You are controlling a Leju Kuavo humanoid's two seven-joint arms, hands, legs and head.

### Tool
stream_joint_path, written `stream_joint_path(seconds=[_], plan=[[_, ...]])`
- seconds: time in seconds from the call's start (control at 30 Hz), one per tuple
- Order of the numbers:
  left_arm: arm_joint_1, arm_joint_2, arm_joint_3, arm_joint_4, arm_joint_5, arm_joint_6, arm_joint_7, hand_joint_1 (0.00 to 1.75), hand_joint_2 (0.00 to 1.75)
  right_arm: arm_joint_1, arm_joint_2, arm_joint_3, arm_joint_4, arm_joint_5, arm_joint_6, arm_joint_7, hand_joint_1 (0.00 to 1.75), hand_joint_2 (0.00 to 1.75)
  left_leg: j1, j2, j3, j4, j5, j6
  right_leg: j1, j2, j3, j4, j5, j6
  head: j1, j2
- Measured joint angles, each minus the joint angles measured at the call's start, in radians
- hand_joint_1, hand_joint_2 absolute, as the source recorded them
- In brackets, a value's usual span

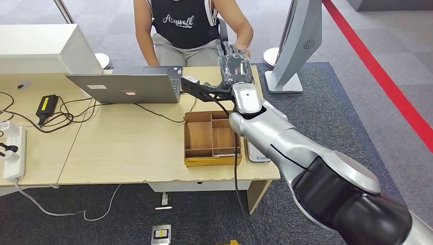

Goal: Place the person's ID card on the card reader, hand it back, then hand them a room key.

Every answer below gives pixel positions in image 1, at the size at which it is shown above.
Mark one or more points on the person's left forearm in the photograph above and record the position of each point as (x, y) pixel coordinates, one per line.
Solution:
(242, 27)

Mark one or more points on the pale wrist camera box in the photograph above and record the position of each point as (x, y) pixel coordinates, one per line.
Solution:
(191, 79)

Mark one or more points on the grey kiosk stand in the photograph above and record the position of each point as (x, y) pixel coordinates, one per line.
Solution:
(299, 37)

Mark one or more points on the white power strip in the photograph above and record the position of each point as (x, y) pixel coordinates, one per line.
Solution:
(15, 162)

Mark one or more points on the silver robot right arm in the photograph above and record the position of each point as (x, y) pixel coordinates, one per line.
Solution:
(287, 142)

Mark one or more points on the person's left hand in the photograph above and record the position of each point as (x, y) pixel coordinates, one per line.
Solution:
(244, 46)

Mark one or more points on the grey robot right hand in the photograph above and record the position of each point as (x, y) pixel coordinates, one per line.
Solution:
(236, 69)

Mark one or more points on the white desk drawer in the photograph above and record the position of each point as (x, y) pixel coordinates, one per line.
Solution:
(203, 186)

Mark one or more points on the dark grey rug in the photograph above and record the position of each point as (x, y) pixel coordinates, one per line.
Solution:
(321, 118)

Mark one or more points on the person's right forearm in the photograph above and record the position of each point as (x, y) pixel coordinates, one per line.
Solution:
(145, 47)

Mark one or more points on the round white base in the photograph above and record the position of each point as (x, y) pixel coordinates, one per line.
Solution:
(270, 57)
(103, 61)

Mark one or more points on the white plug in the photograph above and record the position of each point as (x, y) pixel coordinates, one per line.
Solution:
(4, 125)

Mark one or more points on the grey platform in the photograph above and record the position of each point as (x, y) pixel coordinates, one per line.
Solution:
(389, 5)

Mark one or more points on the metal pole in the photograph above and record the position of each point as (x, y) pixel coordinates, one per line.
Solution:
(64, 11)

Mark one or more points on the white box-shaped device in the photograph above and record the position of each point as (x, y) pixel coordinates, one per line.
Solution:
(40, 47)

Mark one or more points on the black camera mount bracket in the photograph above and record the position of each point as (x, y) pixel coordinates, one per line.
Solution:
(206, 92)

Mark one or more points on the grey card reader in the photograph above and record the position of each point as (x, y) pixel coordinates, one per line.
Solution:
(257, 157)

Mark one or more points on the small floor socket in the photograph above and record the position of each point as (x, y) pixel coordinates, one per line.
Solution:
(163, 201)

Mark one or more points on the wooden organizer box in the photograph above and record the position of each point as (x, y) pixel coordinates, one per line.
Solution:
(199, 136)

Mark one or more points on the black power adapter yellow label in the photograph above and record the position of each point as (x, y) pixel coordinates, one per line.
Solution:
(46, 106)

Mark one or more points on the silver laptop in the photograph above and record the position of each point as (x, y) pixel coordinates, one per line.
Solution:
(128, 88)

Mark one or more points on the black plug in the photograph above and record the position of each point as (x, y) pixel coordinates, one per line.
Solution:
(9, 147)

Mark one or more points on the metal floor socket plate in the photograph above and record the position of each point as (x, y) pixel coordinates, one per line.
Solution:
(160, 234)

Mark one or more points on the person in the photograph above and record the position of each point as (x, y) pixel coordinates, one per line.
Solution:
(182, 30)

